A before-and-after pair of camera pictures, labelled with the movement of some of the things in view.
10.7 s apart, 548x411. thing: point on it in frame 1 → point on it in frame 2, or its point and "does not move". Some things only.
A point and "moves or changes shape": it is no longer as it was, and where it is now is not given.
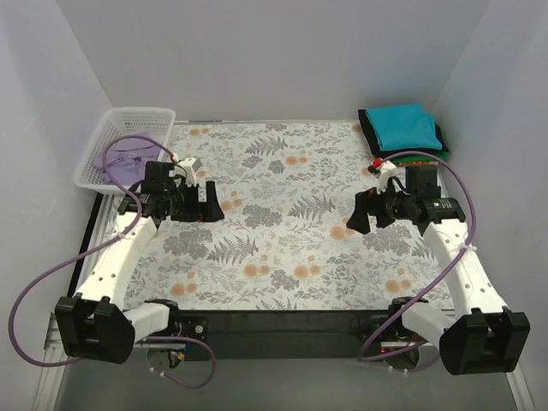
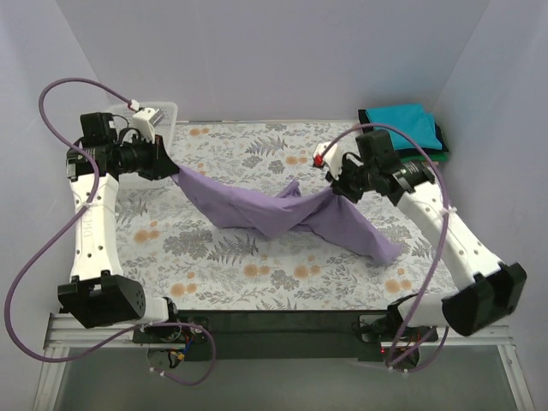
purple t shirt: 127,159 moves or changes shape
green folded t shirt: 419,158 does not move
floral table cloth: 286,193 does not move
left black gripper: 202,205 → 158,158
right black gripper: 372,210 → 344,185
